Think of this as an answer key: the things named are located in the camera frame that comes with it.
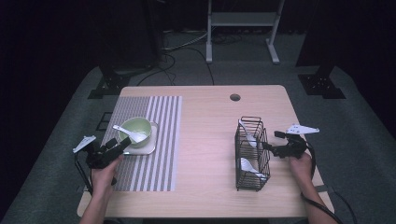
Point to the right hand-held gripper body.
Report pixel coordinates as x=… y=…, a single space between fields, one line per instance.
x=294 y=146

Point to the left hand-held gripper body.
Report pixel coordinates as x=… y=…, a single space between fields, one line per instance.
x=98 y=157

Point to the white ceramic spoon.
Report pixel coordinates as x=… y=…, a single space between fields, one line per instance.
x=249 y=139
x=248 y=165
x=137 y=136

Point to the light green bowl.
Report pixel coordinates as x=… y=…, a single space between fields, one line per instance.
x=138 y=124

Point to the person's left hand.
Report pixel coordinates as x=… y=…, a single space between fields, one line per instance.
x=104 y=179

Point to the person's right hand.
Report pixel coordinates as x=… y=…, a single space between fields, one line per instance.
x=300 y=169

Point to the white square plate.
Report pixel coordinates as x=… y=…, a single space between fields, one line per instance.
x=152 y=146

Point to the grey striped placemat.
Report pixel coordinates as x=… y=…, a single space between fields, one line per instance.
x=165 y=124

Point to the black stand base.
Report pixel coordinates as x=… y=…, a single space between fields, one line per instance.
x=322 y=84
x=109 y=84

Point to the white metal stand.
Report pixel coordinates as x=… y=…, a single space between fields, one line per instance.
x=243 y=18

